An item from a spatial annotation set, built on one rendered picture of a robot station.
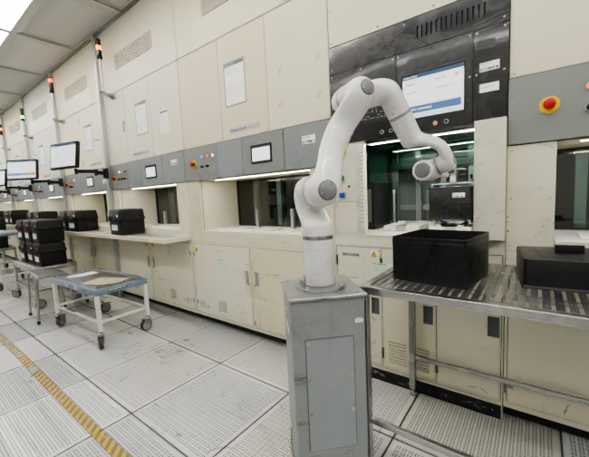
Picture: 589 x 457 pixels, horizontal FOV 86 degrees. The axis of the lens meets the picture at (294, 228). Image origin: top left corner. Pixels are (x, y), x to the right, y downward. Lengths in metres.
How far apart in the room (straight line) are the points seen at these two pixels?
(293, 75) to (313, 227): 1.31
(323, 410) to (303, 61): 1.88
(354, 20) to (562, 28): 0.94
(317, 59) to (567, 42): 1.18
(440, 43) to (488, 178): 0.68
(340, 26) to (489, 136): 1.03
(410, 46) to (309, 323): 1.43
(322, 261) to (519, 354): 1.06
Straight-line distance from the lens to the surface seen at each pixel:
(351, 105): 1.22
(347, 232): 1.94
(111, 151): 4.29
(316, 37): 2.21
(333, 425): 1.35
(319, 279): 1.18
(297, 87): 2.20
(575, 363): 1.85
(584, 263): 1.35
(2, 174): 7.01
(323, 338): 1.18
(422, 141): 1.40
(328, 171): 1.13
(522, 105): 1.72
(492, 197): 1.65
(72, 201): 5.59
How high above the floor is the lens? 1.11
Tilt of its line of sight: 6 degrees down
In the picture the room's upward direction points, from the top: 3 degrees counter-clockwise
